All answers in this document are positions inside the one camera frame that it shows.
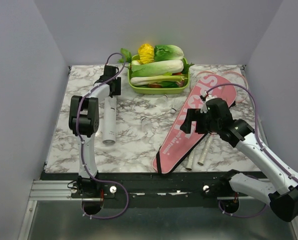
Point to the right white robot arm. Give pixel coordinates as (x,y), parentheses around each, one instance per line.
(280,193)

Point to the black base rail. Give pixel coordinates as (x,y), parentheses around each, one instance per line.
(147,190)

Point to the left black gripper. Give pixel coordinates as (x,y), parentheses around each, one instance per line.
(116,86)

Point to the white shuttlecock tube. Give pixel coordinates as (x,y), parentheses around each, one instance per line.
(109,121)

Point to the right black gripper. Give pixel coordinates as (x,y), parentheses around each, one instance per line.
(190,121)

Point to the pink racket bag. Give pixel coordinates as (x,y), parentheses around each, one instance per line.
(178,144)

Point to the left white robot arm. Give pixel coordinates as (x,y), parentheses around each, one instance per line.
(84,123)

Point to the white shuttlecock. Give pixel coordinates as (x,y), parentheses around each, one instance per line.
(174,107)
(162,99)

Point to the yellow leafy vegetable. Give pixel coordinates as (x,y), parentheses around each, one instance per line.
(146,53)

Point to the green vegetable basket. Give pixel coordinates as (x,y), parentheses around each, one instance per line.
(161,87)

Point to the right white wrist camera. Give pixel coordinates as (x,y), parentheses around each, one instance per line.
(205,98)

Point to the dark green lettuce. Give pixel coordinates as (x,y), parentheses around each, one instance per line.
(167,52)

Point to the white green napa cabbage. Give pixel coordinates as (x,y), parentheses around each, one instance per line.
(157,68)

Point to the white green celery stalk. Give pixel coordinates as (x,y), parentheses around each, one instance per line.
(139,81)

